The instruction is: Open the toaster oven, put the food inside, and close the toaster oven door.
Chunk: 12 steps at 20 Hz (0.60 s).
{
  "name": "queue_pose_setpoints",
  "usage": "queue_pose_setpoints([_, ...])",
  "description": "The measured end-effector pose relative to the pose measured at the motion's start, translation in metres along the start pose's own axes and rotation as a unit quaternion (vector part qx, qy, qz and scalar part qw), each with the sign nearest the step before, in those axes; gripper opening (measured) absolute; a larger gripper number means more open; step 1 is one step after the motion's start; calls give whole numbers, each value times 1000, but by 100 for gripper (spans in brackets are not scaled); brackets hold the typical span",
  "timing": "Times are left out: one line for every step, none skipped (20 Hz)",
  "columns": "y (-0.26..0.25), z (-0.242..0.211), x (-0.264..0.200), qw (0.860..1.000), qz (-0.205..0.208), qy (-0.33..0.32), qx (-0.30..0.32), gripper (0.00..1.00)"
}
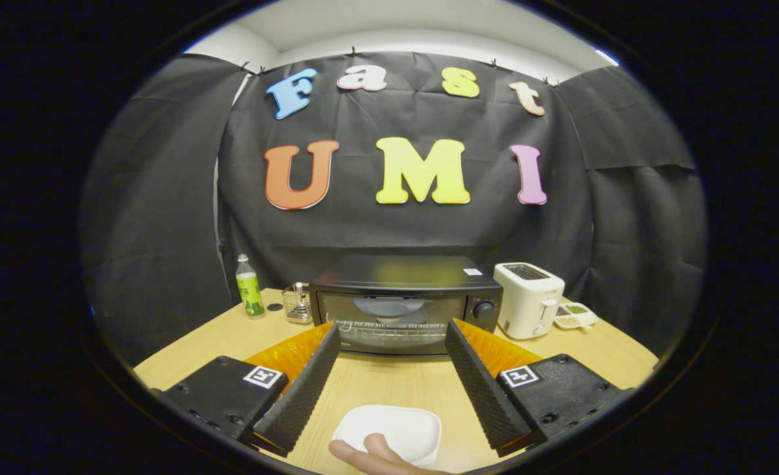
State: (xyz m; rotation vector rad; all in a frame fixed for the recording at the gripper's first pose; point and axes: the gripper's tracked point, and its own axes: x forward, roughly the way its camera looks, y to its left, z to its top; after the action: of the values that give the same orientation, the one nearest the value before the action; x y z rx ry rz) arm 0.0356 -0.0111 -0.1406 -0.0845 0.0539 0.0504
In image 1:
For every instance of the black toaster oven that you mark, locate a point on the black toaster oven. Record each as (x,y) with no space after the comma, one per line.
(402,272)

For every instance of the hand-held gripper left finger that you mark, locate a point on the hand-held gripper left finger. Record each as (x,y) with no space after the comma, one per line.
(303,389)

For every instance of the white divided dish with grains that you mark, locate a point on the white divided dish with grains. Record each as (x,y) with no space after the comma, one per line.
(575,315)

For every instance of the black backdrop cloth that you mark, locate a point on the black backdrop cloth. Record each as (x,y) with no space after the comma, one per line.
(396,231)

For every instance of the small dark bottle cap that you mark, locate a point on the small dark bottle cap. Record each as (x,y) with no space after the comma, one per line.
(274,307)

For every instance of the green label plastic bottle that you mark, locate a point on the green label plastic bottle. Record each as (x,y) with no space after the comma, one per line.
(250,293)

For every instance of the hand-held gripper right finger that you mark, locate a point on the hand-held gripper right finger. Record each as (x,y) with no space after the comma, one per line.
(485,389)

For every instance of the white pop-up toaster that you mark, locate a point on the white pop-up toaster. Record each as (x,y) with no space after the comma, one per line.
(528,300)

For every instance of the white square plate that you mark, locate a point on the white square plate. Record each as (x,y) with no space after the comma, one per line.
(402,422)

